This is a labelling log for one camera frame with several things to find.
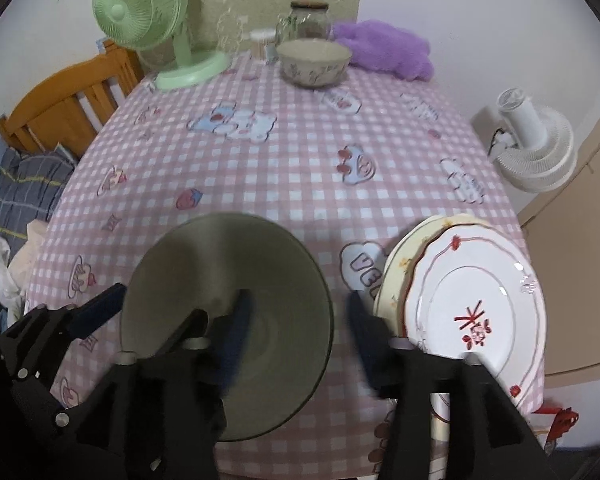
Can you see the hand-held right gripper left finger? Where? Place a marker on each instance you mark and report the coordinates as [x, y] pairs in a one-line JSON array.
[[235, 330]]

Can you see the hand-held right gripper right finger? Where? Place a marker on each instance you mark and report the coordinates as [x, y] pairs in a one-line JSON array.
[[367, 340]]

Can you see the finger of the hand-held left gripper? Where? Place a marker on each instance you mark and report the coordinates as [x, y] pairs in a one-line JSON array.
[[97, 307]]

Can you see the cream floral bowl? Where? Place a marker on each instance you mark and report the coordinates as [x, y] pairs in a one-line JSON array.
[[312, 62], [240, 260]]

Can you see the cream yellow-flower plate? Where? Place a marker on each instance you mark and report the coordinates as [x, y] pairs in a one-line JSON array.
[[395, 270]]

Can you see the white red-flower scalloped plate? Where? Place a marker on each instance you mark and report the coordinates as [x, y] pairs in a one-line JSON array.
[[475, 300]]

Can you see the pile of clothes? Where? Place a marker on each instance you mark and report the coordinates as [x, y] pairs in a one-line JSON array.
[[10, 270]]

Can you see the grey plaid blanket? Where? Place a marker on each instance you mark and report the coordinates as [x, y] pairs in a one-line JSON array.
[[25, 185]]

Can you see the pink checkered tablecloth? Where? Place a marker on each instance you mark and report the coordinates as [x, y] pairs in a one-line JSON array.
[[280, 170]]

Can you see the red bag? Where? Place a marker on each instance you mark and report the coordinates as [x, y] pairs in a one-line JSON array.
[[560, 422]]

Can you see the white fan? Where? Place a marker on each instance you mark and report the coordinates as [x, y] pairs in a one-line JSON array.
[[540, 155]]

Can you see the white cotton swab container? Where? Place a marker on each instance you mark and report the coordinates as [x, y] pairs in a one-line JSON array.
[[262, 45]]

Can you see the purple plush toy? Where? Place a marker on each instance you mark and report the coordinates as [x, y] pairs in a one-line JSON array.
[[385, 47]]

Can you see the green table fan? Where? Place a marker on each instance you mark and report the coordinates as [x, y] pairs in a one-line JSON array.
[[130, 10]]

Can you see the clear glass mug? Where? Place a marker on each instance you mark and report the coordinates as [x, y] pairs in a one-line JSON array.
[[286, 30]]

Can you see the glass jar with brown lid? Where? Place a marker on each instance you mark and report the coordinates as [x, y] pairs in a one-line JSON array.
[[310, 22]]

